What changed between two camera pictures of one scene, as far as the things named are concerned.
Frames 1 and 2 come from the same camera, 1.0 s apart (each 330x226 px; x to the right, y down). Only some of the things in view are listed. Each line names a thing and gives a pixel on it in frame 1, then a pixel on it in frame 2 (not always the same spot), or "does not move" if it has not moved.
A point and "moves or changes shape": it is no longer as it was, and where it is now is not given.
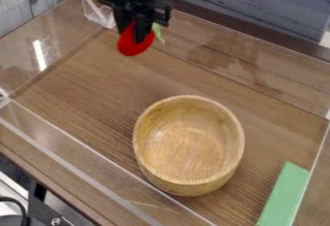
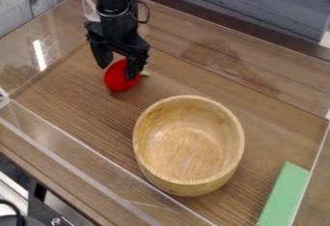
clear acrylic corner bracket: x=95 y=13 does not move
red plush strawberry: x=127 y=43 moves or changes shape
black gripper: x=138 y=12 to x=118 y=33
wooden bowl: x=189 y=142 does not move
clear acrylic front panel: x=82 y=173 does not move
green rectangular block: x=278 y=211 does not move
